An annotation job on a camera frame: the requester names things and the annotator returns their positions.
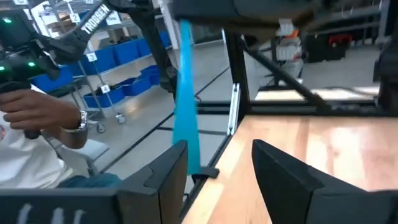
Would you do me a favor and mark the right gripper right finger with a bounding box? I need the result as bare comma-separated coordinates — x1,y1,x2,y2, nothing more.
251,139,398,224

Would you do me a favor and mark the white and orange machine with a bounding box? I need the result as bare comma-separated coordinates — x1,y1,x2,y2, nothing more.
274,17,305,86

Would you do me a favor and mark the person's forearm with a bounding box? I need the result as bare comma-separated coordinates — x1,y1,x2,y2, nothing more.
40,123,90,150

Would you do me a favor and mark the black and red tool case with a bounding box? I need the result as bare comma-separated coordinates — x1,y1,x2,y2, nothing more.
303,32,354,63

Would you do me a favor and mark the black aluminium table frame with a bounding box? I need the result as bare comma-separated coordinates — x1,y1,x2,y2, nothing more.
179,28,398,220

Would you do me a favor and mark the light blue strap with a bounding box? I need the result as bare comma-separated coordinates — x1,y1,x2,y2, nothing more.
172,19,202,176

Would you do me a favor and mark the silver frame bracket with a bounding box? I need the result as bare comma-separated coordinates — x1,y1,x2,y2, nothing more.
227,82,241,136

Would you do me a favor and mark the blue plastic storage bin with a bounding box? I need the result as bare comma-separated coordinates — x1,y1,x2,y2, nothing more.
139,64,162,86
30,66,75,93
119,76,154,96
83,86,126,109
136,37,154,58
112,39,141,67
81,46,118,75
158,30,172,48

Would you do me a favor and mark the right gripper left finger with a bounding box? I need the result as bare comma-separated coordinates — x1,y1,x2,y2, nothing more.
0,139,189,224

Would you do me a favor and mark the dark grey horizontal beam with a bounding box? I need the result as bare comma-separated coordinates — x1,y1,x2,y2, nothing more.
172,0,326,43

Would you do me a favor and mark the person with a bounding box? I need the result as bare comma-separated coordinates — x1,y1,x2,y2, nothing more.
0,83,123,190

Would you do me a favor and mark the white chair seat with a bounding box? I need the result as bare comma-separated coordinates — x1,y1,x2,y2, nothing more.
58,138,110,177

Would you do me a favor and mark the silver wristwatch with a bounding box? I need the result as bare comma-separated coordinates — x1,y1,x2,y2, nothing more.
61,108,90,134

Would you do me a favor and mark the black leader handle unit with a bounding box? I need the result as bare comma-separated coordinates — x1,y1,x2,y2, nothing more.
0,8,62,141

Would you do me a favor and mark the black table edge clip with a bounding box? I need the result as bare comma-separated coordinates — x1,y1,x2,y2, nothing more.
190,166,220,184

